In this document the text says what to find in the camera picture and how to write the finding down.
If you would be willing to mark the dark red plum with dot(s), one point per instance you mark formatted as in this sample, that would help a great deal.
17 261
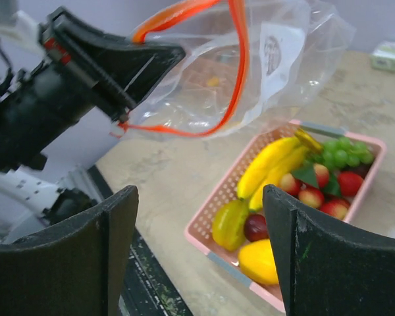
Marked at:
255 228

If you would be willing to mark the green grape bunch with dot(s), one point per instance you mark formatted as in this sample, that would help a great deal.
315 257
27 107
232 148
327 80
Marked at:
340 153

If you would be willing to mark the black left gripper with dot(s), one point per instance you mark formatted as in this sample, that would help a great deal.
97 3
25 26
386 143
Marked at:
36 107

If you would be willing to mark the green white small box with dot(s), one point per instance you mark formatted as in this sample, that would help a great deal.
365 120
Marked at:
383 56

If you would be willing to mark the green starfruit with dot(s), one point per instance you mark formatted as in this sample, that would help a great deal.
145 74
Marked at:
228 225

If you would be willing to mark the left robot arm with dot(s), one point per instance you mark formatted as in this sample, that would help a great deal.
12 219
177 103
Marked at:
49 202

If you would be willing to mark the clear orange-zipper bag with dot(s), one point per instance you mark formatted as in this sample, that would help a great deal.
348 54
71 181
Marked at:
246 62

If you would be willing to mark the yellow mango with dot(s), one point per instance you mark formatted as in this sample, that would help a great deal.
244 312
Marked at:
256 261

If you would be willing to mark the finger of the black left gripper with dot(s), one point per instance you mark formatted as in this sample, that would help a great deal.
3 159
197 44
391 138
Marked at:
124 73

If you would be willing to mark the pink plastic basket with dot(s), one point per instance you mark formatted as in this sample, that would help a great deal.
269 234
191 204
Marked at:
282 211

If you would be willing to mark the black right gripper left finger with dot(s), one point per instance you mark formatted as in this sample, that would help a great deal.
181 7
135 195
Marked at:
75 267

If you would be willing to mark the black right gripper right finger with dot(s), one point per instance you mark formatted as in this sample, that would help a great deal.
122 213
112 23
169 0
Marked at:
341 269

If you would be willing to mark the yellow banana bunch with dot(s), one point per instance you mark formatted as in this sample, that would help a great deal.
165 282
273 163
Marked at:
276 159

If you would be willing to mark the red strawberry cluster with leaves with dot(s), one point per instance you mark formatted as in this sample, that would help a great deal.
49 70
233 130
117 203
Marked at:
321 188

